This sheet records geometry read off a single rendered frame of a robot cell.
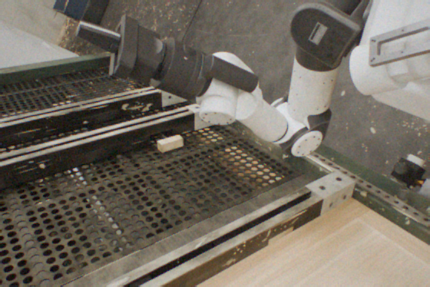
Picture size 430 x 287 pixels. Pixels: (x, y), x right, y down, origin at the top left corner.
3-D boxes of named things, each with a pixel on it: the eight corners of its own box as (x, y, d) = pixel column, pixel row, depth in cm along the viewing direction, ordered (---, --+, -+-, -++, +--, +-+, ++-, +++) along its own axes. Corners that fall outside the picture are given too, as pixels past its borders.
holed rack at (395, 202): (434, 222, 86) (434, 219, 85) (427, 226, 84) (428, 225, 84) (130, 47, 199) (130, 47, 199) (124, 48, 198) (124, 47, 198)
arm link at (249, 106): (200, 55, 69) (239, 86, 79) (193, 98, 66) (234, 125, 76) (229, 47, 65) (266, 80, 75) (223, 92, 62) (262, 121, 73)
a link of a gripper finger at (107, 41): (81, 19, 54) (121, 36, 57) (74, 35, 56) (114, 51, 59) (80, 25, 53) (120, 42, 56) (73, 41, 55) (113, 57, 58)
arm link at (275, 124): (226, 106, 79) (269, 136, 94) (249, 139, 73) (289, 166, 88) (264, 71, 76) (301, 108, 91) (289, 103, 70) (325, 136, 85)
